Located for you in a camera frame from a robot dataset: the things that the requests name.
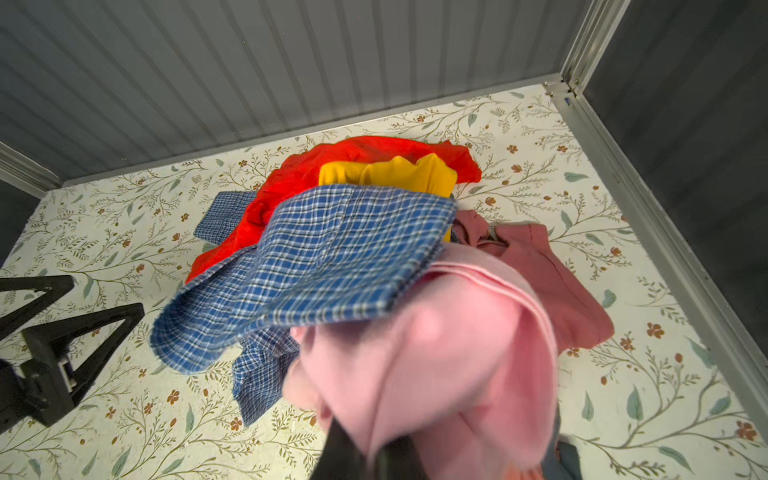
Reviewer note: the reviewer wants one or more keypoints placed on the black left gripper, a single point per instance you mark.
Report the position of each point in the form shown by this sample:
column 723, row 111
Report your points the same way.
column 66, row 356

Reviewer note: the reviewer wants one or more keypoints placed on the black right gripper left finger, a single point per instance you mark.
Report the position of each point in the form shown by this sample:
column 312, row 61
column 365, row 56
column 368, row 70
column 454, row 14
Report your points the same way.
column 341, row 459

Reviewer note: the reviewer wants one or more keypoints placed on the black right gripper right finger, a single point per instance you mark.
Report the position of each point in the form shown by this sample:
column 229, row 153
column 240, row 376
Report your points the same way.
column 399, row 460

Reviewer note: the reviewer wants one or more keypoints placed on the light pink cloth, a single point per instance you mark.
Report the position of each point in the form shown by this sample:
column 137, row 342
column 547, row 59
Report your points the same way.
column 465, row 365

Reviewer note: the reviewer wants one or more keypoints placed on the red cloth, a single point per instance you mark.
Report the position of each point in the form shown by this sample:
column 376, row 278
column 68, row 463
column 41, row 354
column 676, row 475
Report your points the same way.
column 238, row 219

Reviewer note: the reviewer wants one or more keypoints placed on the yellow cloth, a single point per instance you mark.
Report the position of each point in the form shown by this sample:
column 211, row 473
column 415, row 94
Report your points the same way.
column 429, row 175

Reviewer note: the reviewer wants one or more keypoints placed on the blue plaid shirt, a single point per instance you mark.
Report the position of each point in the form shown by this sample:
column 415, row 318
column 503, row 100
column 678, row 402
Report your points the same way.
column 336, row 253

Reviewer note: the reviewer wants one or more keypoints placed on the dusty rose shirt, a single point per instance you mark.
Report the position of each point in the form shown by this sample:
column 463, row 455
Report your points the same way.
column 579, row 321

